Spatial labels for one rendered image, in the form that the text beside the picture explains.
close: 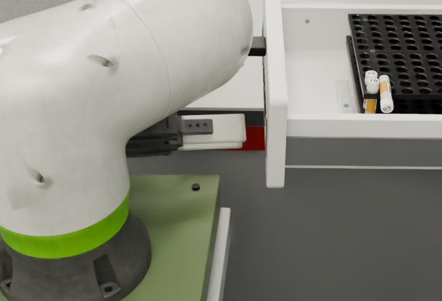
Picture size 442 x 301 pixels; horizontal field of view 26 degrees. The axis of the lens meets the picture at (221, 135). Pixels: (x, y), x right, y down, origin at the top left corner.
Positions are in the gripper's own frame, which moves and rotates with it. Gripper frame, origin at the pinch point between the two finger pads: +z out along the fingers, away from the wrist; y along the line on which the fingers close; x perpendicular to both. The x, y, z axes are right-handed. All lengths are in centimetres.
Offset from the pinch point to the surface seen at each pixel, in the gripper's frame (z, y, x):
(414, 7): 26.2, -4.3, 15.7
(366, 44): 17.8, 1.7, 9.0
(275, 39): 6.9, 4.9, 8.6
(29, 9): -28, -194, 94
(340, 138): 11.8, 8.2, -3.3
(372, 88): 15.6, 8.6, 1.7
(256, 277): 10.8, -39.6, -11.7
